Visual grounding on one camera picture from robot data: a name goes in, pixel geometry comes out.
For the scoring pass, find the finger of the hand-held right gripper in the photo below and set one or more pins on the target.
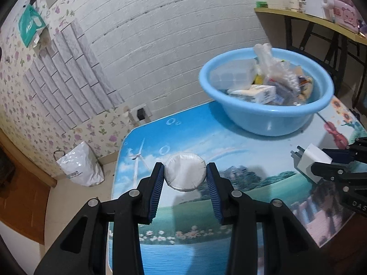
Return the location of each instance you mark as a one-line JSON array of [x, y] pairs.
[[338, 155], [338, 172]]

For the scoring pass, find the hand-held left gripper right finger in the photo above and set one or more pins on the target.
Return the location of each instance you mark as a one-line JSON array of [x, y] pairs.
[[213, 196]]

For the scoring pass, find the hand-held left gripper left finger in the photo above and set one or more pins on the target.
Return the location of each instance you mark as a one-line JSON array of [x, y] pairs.
[[156, 196]]

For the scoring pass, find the white usb charger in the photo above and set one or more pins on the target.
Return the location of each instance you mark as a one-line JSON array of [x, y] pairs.
[[311, 160]]

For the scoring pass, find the white round tin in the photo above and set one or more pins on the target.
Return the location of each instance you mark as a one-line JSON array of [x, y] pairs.
[[185, 172]]

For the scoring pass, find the blue plastic basin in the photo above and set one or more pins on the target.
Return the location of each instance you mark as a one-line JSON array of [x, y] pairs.
[[258, 117]]

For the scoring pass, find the yellow white tissue pack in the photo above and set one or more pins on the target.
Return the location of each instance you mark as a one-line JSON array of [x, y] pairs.
[[258, 93]]

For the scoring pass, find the clear plastic packet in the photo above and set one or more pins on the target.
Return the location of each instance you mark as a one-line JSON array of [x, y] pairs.
[[266, 57]]

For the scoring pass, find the clear lidded plastic box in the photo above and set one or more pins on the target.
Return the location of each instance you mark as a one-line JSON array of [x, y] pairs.
[[230, 73]]

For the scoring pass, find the landscape printed desktop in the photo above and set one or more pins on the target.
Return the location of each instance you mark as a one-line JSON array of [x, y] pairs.
[[229, 149]]

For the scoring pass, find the white plastic bag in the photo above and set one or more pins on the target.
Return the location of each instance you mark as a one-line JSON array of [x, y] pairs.
[[81, 166]]

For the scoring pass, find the black plug adapter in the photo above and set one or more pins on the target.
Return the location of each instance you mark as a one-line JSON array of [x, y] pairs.
[[141, 113]]

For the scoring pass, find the wooden door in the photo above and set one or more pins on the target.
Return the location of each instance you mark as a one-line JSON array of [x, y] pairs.
[[23, 194]]

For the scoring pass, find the wooden side table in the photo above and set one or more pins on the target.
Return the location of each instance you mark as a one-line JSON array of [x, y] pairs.
[[315, 18]]

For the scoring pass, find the pink box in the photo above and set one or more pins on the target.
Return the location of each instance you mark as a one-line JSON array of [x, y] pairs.
[[345, 10]]

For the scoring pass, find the small green box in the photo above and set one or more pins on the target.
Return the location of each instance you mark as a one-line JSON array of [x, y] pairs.
[[262, 4]]

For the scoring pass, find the green hanging tissue pack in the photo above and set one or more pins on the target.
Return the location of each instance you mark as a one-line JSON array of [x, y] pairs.
[[30, 25]]

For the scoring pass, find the white wall socket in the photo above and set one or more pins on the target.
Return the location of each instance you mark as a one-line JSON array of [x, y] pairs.
[[134, 119]]

